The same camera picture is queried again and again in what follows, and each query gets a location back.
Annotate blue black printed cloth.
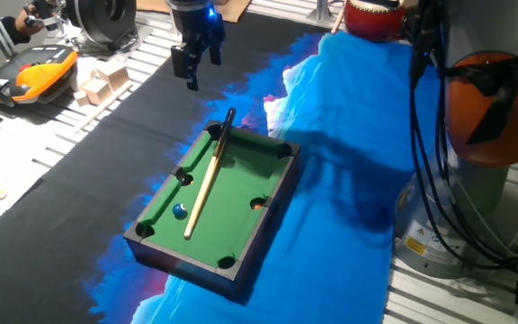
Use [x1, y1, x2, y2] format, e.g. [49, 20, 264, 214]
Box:
[0, 11, 442, 324]

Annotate wooden drumstick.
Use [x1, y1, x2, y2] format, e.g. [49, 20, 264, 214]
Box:
[330, 7, 346, 35]

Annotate orange black teach pendant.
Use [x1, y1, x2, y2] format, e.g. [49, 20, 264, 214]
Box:
[0, 44, 79, 108]

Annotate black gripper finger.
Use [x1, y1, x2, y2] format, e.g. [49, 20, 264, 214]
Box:
[171, 40, 202, 91]
[208, 29, 223, 67]

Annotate black handheld device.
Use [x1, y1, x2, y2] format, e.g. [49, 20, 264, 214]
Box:
[23, 0, 67, 32]

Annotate red drum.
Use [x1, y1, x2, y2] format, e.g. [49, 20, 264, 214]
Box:
[343, 0, 407, 42]

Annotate person's bare hand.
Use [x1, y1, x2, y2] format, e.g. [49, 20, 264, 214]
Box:
[14, 4, 47, 37]

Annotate large wooden cube block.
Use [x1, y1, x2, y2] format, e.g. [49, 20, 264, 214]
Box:
[96, 62, 130, 92]

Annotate black round fan housing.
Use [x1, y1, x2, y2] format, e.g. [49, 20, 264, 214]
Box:
[64, 0, 138, 46]

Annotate wooden blocks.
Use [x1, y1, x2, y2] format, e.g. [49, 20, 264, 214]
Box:
[75, 80, 134, 133]

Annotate wooden pool cue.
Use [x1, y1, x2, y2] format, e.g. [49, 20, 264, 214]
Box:
[183, 106, 237, 240]

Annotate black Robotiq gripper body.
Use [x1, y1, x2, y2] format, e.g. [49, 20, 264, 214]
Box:
[167, 0, 227, 50]

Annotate medium wooden cube block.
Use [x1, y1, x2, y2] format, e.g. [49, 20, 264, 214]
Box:
[82, 78, 112, 106]

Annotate mini green pool table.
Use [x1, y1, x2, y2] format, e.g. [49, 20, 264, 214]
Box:
[122, 119, 302, 302]

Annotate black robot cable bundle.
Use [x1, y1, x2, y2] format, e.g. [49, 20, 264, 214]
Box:
[409, 0, 518, 271]

